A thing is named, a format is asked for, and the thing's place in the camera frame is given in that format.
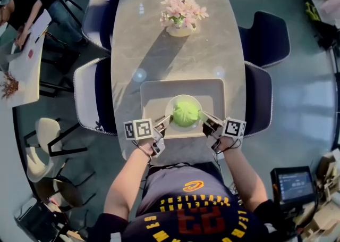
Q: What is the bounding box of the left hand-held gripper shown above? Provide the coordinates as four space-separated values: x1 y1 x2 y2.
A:
123 114 174 158

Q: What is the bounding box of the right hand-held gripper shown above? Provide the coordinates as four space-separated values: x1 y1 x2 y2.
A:
198 110 247 154

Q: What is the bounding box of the green leafy vegetable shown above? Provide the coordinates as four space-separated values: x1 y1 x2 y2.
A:
172 101 200 128

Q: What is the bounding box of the person's right forearm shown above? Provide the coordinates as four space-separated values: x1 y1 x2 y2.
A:
219 136 269 213

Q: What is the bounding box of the person's left forearm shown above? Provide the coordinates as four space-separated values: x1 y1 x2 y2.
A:
103 138 155 221

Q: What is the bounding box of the beige rectangular tray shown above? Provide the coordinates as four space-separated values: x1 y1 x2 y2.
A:
140 78 227 140

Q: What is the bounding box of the dark blue dining chair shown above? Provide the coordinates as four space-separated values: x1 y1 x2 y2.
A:
81 0 121 53
237 10 291 69
243 60 273 138
73 56 118 136

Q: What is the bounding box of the person's dark printed shirt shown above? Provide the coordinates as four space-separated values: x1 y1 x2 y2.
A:
89 162 283 242

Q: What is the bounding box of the cream round vase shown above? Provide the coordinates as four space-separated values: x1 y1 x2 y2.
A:
165 23 198 38

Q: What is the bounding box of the black screen monitor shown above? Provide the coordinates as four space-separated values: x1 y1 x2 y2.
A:
270 166 317 211

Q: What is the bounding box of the pink flower bouquet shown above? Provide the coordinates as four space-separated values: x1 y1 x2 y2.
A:
159 0 210 31

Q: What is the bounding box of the dark round stool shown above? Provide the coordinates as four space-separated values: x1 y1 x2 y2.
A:
35 171 97 213

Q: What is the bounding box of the cardboard box pile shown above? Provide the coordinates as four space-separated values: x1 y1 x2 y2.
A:
297 148 340 242

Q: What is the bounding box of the white side desk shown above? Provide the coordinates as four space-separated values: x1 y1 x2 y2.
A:
0 9 53 109

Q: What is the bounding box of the white paper sheet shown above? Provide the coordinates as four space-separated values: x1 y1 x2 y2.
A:
28 9 53 44

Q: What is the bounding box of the dried brown plant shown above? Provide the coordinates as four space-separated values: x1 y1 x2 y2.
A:
0 71 20 100

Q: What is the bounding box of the black equipment box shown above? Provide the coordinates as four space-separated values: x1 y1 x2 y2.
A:
13 200 69 242

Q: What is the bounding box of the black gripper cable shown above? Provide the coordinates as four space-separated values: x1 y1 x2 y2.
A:
132 139 153 165
214 138 242 156

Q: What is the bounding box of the beige chair with black frame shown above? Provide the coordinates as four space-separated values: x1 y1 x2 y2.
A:
24 117 89 183

